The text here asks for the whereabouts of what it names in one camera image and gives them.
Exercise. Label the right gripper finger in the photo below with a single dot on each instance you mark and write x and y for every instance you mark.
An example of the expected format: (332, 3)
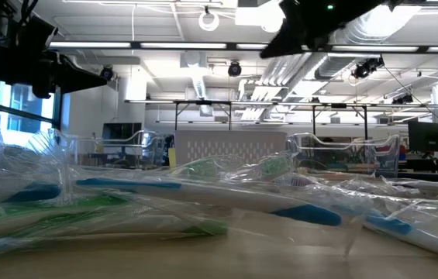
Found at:
(290, 40)

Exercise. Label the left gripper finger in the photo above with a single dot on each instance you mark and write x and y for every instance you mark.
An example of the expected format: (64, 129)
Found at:
(75, 77)

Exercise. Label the white mesh basket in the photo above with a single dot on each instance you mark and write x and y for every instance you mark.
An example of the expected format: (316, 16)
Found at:
(230, 147)

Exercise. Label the yellow plastic bin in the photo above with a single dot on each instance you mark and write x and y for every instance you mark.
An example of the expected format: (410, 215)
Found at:
(172, 157)

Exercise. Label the blue toothbrush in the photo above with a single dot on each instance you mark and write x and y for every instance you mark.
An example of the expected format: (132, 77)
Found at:
(222, 195)
(389, 224)
(36, 193)

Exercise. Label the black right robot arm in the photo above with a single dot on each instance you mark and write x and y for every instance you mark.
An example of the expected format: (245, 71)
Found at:
(350, 9)

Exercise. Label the black ceiling spotlight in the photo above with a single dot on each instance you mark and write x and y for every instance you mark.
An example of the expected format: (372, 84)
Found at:
(366, 69)
(234, 69)
(106, 73)

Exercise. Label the black beam with LED lights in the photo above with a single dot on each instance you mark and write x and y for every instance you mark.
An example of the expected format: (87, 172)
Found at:
(135, 45)

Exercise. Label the clear plastic bin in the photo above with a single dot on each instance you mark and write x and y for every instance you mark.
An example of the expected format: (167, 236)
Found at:
(156, 149)
(395, 151)

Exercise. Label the green wrapped toothbrush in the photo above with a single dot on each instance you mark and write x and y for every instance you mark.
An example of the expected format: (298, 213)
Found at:
(274, 166)
(199, 169)
(207, 230)

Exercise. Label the black computer monitor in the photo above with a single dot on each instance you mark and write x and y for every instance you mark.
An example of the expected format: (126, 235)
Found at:
(429, 136)

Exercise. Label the window with dark frame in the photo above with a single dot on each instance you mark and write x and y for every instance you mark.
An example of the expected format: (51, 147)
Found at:
(21, 104)

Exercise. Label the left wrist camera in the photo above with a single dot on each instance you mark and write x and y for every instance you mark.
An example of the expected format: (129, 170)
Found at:
(36, 33)

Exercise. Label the silver ventilation duct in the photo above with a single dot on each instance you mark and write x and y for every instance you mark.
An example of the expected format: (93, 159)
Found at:
(339, 66)

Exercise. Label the dark wall screen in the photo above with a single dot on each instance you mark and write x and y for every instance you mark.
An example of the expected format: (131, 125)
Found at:
(121, 131)

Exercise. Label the black metal gantry frame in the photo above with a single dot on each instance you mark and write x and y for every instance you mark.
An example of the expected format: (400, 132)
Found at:
(203, 102)

